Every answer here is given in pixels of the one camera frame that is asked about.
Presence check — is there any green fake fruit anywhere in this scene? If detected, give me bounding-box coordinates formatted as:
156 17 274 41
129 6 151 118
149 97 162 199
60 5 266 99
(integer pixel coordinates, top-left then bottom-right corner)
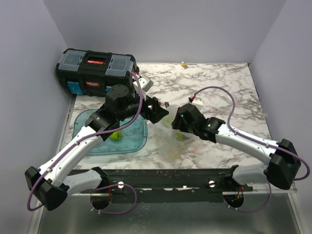
109 130 122 141

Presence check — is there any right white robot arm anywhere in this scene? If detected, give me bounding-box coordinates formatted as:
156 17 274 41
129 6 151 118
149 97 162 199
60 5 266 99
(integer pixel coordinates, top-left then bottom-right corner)
172 103 301 191

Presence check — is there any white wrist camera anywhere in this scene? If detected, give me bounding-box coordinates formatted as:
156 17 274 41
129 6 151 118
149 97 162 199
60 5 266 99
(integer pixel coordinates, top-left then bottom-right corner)
189 96 203 111
133 77 154 93

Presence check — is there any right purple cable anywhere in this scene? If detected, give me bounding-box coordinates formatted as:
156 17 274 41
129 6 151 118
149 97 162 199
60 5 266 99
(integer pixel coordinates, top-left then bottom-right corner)
192 86 310 212

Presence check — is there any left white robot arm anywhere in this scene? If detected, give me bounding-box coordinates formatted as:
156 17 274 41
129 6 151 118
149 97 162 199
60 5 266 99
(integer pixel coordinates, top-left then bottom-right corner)
25 85 169 211

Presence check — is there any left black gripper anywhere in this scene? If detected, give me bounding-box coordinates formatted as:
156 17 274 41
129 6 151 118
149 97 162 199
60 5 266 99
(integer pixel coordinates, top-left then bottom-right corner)
118 90 169 123

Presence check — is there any translucent white plastic bag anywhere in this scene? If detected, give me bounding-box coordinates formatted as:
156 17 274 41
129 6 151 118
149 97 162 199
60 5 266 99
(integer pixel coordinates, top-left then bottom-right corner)
148 104 195 163

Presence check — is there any black plastic toolbox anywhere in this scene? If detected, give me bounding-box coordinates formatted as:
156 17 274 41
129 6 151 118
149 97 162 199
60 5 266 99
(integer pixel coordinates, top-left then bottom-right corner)
56 48 139 97

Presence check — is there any black metal base rail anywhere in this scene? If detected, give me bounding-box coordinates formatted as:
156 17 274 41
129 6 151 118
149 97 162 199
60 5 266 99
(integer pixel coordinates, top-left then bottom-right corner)
73 168 259 203

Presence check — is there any small yellow blue object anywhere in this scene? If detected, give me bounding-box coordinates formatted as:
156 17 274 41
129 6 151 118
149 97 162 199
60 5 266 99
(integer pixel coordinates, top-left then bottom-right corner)
181 62 188 69

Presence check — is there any teal transparent plastic tray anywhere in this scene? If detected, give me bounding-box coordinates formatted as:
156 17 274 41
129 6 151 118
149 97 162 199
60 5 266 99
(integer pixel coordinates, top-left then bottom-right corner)
88 116 148 156

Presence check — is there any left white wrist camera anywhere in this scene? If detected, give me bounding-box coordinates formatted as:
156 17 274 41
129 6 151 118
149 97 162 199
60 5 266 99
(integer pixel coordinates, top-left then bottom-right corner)
133 77 154 93

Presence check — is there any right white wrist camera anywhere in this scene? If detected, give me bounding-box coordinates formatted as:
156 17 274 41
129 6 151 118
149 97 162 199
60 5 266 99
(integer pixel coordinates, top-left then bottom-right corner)
189 96 203 111

